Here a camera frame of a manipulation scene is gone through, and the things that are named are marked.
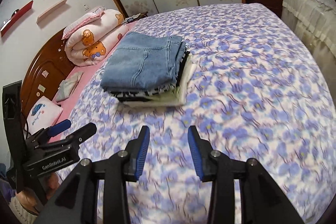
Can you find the light green folded garment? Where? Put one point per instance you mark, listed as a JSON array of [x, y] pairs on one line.
[[171, 97]]

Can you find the white printed pillow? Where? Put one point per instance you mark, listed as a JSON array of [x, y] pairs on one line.
[[43, 114]]

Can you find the brown wooden headboard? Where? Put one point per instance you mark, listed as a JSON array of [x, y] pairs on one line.
[[47, 70]]

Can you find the red wall shelf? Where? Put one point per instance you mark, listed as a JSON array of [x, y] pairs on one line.
[[15, 17]]

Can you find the pink bear print quilt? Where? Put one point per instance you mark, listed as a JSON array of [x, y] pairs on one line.
[[90, 38]]

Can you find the cream folded garment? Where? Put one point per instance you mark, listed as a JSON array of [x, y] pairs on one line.
[[187, 73]]

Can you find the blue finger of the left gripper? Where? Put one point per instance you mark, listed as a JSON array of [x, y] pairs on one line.
[[58, 128], [82, 134]]

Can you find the black white patterned folded garment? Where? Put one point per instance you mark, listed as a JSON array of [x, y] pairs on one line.
[[145, 70]]

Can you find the blue denim jacket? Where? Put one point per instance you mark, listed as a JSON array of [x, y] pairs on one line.
[[136, 39]]

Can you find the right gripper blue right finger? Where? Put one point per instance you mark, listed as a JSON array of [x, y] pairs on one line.
[[201, 151]]

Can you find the purple cat print blanket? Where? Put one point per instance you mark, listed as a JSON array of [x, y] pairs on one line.
[[256, 92]]

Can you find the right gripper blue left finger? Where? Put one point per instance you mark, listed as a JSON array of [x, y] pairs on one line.
[[137, 151]]

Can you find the person left hand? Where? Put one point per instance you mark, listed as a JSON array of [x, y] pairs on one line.
[[32, 199]]

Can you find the pink wall shelf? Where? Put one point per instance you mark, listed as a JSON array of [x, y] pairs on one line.
[[50, 10]]

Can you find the grey small cloth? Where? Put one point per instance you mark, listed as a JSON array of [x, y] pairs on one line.
[[67, 87]]

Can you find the pink bed sheet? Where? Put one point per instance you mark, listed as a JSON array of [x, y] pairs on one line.
[[88, 72]]

